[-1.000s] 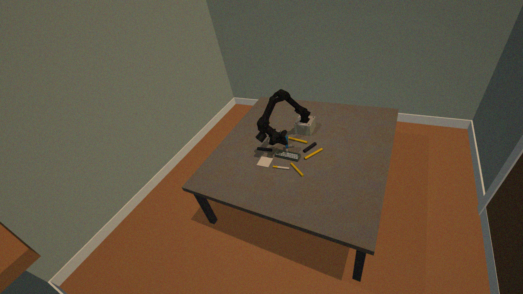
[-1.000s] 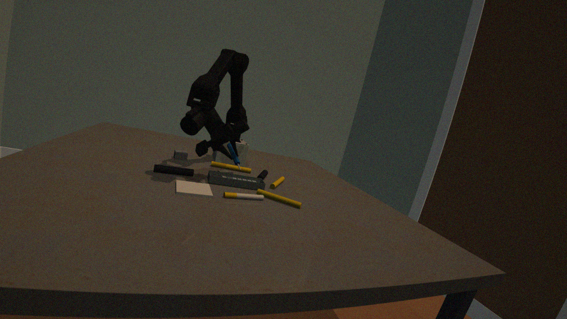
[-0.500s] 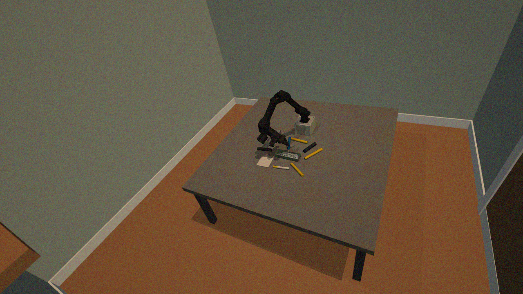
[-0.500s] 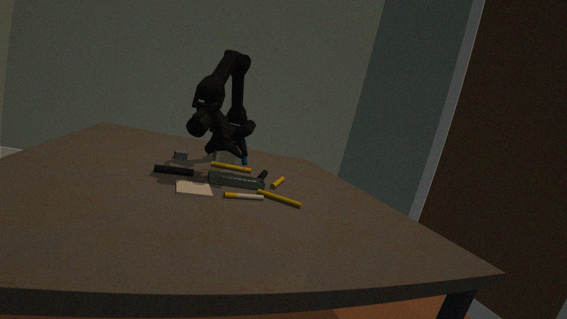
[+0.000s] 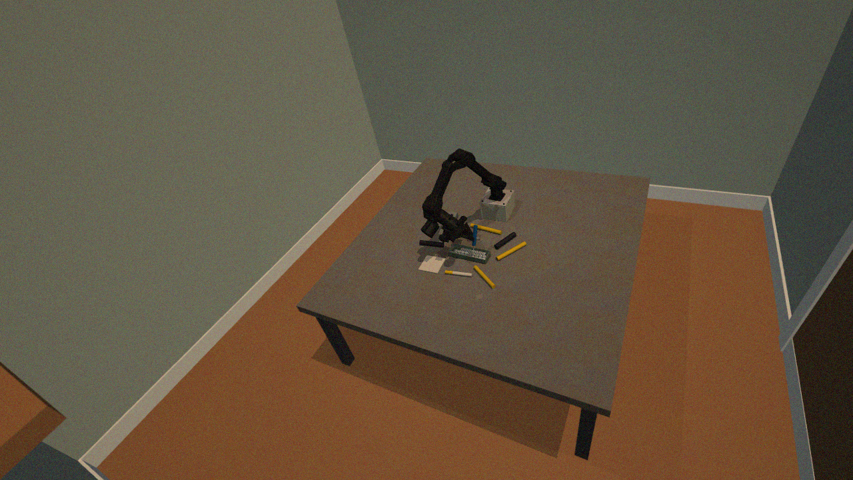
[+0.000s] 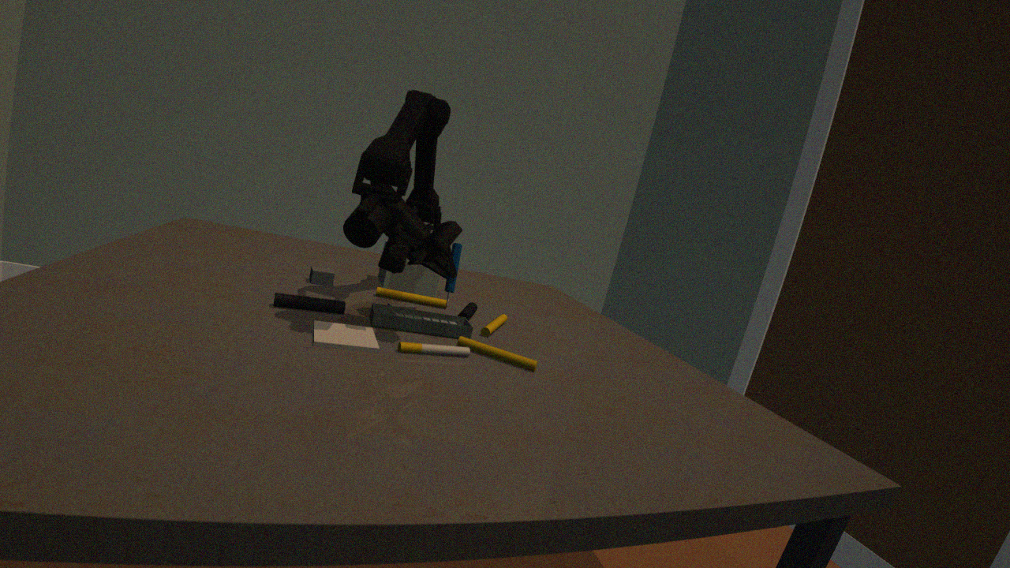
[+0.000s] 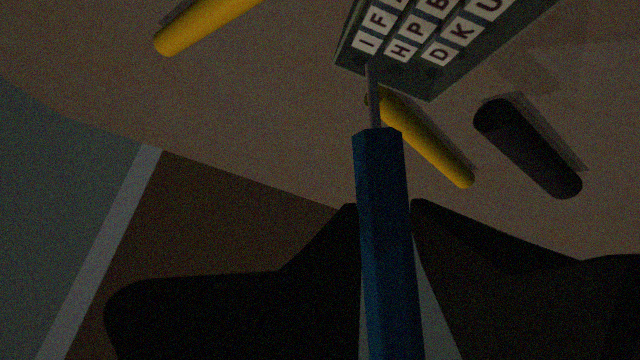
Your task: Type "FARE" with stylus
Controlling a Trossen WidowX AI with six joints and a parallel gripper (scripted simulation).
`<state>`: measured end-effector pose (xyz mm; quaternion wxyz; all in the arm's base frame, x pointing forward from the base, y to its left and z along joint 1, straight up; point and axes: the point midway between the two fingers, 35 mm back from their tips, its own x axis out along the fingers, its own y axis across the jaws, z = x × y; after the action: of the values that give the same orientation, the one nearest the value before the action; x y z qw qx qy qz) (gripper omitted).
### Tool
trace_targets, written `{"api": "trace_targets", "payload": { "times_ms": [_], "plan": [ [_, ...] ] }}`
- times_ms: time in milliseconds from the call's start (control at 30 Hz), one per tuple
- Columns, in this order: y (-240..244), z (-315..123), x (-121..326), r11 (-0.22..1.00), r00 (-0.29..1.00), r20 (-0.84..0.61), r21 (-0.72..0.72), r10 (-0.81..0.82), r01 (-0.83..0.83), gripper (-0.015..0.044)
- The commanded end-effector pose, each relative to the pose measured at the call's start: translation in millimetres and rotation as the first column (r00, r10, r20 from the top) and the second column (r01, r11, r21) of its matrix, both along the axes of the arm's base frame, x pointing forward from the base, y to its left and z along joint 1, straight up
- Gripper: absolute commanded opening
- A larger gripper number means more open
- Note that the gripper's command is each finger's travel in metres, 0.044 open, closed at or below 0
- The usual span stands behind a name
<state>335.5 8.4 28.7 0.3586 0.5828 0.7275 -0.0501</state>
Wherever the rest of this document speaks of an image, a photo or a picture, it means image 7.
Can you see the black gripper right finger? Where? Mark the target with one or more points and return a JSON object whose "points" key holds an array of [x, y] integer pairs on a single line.
{"points": [[504, 298]]}

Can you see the dark blue stylus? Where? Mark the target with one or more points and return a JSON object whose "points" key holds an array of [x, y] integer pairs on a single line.
{"points": [[391, 296]]}

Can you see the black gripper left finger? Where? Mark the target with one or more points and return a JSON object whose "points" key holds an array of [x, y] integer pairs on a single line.
{"points": [[307, 310]]}

